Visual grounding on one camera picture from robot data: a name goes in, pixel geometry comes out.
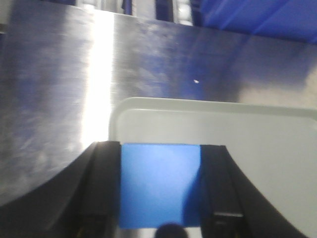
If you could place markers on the blue plastic bin right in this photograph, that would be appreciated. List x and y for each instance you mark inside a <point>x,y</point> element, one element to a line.
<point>283,19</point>

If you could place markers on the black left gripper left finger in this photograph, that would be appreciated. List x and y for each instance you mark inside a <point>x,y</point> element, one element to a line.
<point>82,201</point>

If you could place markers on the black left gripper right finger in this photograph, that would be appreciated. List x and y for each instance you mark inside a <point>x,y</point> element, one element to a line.
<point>232,206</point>

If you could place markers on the blue cube block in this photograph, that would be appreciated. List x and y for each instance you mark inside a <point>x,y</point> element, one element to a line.
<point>159,184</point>

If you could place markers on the grey metal tray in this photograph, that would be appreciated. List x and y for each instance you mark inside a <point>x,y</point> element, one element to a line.
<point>275,147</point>

